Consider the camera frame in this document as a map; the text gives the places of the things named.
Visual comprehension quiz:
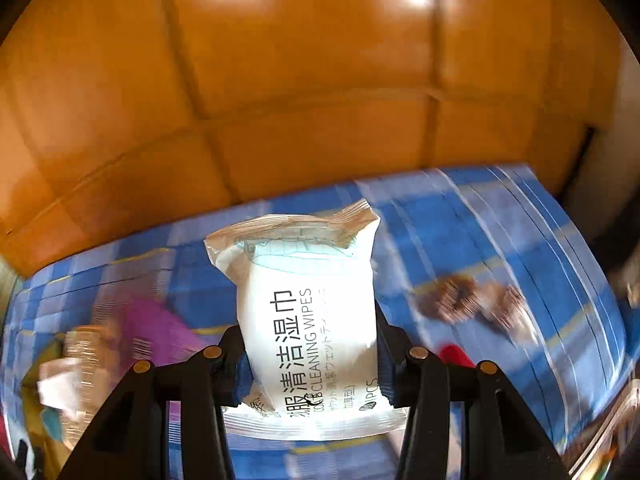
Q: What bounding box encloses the blue plaid tablecloth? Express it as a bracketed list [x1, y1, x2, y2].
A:
[1, 166, 636, 479]

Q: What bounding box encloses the gold storage box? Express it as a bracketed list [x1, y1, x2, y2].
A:
[21, 325, 120, 479]

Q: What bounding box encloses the brown satin scrunchie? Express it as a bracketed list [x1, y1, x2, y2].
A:
[418, 274, 526, 332]

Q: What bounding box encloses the white cleaning wipes pack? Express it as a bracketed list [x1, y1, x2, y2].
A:
[205, 200, 407, 441]

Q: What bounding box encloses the red soft object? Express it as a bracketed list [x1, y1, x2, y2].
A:
[437, 344, 476, 368]

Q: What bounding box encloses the purple cardboard box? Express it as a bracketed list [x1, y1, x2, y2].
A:
[115, 299, 206, 370]

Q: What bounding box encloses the orange wooden wall cabinet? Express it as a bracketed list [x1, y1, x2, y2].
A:
[1, 0, 620, 275]

